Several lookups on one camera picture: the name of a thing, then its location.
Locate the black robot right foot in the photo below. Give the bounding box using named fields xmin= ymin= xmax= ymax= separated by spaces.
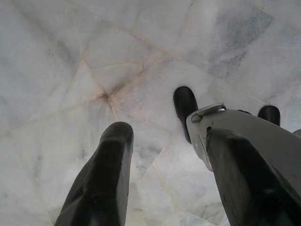
xmin=257 ymin=105 xmax=281 ymax=127

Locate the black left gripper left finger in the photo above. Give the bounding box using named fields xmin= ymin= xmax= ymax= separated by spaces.
xmin=54 ymin=121 xmax=135 ymax=226

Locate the black robot foot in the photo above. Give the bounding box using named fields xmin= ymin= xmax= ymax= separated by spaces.
xmin=173 ymin=86 xmax=199 ymax=145
xmin=257 ymin=105 xmax=281 ymax=127

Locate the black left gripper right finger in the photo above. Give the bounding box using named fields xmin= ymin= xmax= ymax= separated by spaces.
xmin=206 ymin=128 xmax=301 ymax=226

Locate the black robot left foot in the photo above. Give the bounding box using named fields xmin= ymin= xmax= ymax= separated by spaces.
xmin=173 ymin=86 xmax=199 ymax=145

